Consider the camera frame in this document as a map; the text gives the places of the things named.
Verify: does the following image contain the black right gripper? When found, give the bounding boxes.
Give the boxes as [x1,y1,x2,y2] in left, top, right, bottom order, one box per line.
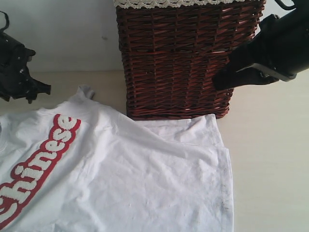
[212,0,309,91]

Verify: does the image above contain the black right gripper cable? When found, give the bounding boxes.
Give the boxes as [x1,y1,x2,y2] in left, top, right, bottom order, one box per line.
[275,0,296,10]

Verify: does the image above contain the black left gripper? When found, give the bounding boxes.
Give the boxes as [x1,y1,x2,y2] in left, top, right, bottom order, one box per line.
[0,32,51,103]

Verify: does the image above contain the dark brown wicker basket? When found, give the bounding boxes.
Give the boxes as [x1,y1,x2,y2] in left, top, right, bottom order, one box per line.
[116,0,265,120]

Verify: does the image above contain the white t-shirt red lettering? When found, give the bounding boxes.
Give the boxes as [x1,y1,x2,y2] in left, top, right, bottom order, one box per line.
[0,86,234,232]

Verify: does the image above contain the white lace fabric trim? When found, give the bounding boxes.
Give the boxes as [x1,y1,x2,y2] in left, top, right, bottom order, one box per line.
[113,0,243,9]

